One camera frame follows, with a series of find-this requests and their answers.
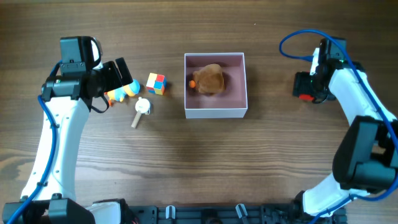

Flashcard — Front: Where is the colourful two-by-two cube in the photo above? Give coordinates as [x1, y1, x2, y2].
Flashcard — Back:
[146, 73, 167, 95]

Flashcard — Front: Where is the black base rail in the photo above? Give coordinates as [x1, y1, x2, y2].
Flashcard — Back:
[130, 203, 348, 224]

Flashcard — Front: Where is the white pink-lined box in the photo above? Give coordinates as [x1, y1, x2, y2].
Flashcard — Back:
[184, 52, 248, 119]

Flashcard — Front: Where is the white wooden rattle drum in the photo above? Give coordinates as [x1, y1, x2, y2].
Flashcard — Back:
[131, 97, 151, 128]

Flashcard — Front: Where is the brown plush toy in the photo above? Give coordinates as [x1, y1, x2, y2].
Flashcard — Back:
[188, 63, 225, 95]

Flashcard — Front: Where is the yellow blue duck toy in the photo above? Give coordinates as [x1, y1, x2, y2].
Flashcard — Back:
[105, 79, 141, 106]

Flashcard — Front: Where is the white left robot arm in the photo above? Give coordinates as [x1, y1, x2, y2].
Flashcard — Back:
[2, 58, 136, 223]

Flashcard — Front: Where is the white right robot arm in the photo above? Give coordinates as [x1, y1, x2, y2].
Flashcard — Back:
[291, 58, 397, 223]

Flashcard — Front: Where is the red toy fire truck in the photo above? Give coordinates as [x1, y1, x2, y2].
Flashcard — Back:
[298, 94, 315, 101]

